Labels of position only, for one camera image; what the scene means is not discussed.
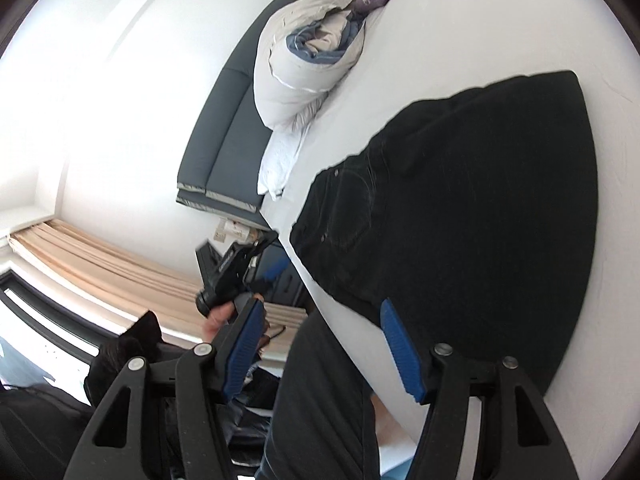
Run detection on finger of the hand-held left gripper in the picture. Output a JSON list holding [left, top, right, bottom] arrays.
[[242, 257, 291, 295], [235, 232, 280, 263]]

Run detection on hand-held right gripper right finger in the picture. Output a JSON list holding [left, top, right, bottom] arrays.
[[379, 299, 581, 480]]

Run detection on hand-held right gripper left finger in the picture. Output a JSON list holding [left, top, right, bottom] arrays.
[[62, 297, 266, 480]]

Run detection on black pants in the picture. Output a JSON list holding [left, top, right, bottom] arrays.
[[289, 70, 600, 396]]

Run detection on person's left hand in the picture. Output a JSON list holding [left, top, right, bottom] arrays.
[[202, 302, 238, 342]]

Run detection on dark nightstand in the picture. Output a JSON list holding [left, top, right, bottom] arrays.
[[250, 240, 311, 311]]

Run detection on white pillow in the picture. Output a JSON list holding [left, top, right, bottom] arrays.
[[257, 95, 326, 201]]

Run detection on person's leg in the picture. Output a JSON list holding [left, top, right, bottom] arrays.
[[252, 305, 381, 480]]

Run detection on grey bed headboard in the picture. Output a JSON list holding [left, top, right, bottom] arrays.
[[176, 0, 308, 213]]

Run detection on beige curtain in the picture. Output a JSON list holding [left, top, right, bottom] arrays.
[[10, 219, 306, 346]]

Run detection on blue cloth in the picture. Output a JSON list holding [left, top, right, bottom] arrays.
[[382, 460, 416, 480]]

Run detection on rolled white duvet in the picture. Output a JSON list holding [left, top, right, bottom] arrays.
[[252, 0, 368, 131]]

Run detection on window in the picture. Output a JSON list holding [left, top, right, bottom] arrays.
[[0, 270, 131, 391]]

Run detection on white bed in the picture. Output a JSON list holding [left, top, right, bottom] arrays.
[[260, 0, 640, 461]]

